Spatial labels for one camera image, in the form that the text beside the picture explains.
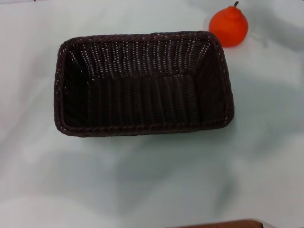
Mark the dark brown woven basket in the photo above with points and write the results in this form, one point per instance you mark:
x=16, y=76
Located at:
x=142, y=95

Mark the orange pear-shaped toy fruit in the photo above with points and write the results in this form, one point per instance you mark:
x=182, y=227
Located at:
x=229, y=25

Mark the brown rounded panel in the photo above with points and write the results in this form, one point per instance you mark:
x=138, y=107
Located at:
x=213, y=224

